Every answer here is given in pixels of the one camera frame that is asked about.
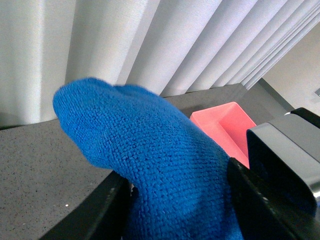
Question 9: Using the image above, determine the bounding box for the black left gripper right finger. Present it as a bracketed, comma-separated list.
[227, 157, 304, 240]

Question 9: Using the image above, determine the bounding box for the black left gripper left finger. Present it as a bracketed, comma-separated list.
[41, 171, 131, 240]

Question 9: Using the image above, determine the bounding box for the blue microfiber cloth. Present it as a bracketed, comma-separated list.
[52, 78, 243, 240]

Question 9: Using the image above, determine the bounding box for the pink plastic tray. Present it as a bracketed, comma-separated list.
[190, 101, 256, 168]

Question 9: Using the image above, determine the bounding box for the white pleated curtain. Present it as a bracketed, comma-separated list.
[0, 0, 320, 128]

